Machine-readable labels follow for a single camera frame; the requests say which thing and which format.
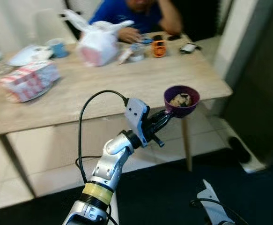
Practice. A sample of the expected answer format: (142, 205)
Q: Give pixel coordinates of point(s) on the small orange black device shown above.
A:
(159, 48)

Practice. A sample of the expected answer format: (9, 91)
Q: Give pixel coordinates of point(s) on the light wooden dining table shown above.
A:
(103, 77)

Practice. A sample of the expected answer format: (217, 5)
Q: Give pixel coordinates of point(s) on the purple ceramic cup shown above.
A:
(171, 108)

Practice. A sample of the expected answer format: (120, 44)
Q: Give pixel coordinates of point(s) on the white plastic KFC bag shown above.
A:
(99, 47)

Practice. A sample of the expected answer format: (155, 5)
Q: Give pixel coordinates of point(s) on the dark grey fridge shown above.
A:
(267, 84)

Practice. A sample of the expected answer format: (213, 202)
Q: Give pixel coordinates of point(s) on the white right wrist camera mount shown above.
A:
(213, 206)

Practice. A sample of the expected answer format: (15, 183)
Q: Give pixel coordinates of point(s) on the black foam wall panel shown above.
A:
(197, 18)

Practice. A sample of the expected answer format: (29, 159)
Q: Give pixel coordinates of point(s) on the light blue cup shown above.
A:
(57, 48)

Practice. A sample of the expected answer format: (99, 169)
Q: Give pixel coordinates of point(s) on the blue-cased smartphone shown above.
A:
(146, 41)

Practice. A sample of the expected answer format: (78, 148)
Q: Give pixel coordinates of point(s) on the clear plastic cup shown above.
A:
(137, 52)

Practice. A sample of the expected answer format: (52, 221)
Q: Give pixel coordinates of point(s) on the person in blue shirt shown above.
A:
(122, 14)

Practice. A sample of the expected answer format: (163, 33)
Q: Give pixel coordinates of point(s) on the yellowish cooked food piece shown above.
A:
(180, 100)

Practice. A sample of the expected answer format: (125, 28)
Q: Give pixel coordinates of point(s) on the black oval floor object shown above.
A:
(239, 150)

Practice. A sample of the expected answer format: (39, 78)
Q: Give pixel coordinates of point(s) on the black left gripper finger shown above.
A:
(167, 113)
(170, 119)

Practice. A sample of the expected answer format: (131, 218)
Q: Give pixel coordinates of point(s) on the red white striped food box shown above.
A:
(28, 79)

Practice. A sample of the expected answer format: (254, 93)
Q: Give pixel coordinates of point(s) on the long white floor strip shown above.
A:
(114, 215)

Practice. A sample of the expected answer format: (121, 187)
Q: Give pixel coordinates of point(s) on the smartphone with lit white screen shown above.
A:
(188, 47)

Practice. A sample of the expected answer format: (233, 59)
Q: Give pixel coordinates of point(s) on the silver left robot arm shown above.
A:
(108, 164)

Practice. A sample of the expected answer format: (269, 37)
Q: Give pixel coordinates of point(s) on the white paper wrapper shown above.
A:
(28, 55)

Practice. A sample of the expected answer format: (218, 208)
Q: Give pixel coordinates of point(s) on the small black phone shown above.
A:
(173, 37)

